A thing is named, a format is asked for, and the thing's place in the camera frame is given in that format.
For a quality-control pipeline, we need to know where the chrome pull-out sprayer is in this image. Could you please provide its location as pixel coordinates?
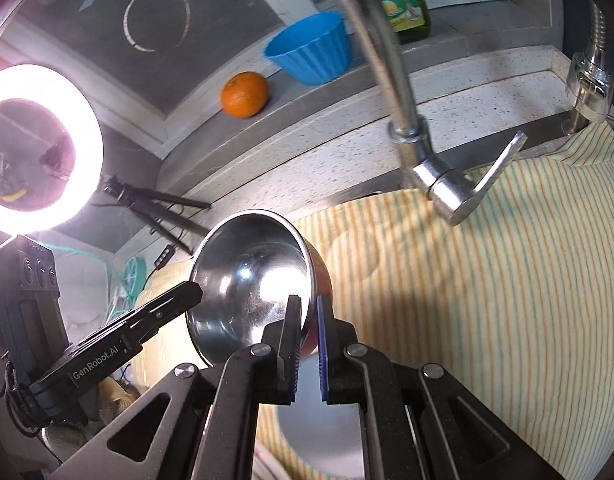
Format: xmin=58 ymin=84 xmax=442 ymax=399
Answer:
xmin=563 ymin=0 xmax=614 ymax=136

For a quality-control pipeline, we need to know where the gloved left hand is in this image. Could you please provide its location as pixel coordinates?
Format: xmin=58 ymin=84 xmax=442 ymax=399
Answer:
xmin=98 ymin=377 xmax=134 ymax=425

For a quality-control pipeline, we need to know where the white ring light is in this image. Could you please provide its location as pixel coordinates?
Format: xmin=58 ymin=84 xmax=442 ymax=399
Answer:
xmin=0 ymin=64 xmax=103 ymax=235

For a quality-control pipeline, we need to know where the large steel bowl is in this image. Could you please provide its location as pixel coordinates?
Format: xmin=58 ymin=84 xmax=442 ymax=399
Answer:
xmin=275 ymin=353 xmax=365 ymax=479

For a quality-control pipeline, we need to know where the black tripod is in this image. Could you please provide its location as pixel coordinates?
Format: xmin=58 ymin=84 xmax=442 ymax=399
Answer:
xmin=96 ymin=176 xmax=211 ymax=255

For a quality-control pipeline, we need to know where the teal round power strip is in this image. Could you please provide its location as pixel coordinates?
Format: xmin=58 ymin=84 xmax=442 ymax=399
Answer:
xmin=124 ymin=256 xmax=147 ymax=302

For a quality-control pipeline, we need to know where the chrome kitchen faucet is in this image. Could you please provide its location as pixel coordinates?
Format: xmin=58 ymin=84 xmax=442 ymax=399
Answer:
xmin=339 ymin=0 xmax=528 ymax=226

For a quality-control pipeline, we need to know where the orange tangerine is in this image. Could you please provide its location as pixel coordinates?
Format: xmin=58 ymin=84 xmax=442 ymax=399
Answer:
xmin=220 ymin=72 xmax=270 ymax=119

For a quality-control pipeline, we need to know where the teal cable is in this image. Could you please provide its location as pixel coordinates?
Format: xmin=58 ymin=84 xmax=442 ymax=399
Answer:
xmin=36 ymin=242 xmax=138 ymax=321

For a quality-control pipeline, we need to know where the black inline remote cable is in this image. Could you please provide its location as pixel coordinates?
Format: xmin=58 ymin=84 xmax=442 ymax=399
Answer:
xmin=143 ymin=244 xmax=177 ymax=281

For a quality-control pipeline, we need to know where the yellow striped cloth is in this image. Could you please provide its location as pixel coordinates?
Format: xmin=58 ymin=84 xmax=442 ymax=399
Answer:
xmin=131 ymin=119 xmax=614 ymax=480

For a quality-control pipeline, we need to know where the blue fluted cup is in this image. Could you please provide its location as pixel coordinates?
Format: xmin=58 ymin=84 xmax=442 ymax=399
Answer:
xmin=264 ymin=11 xmax=353 ymax=86

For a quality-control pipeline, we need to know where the small red steel bowl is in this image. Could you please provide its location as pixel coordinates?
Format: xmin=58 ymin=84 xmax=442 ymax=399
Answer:
xmin=185 ymin=209 xmax=333 ymax=366

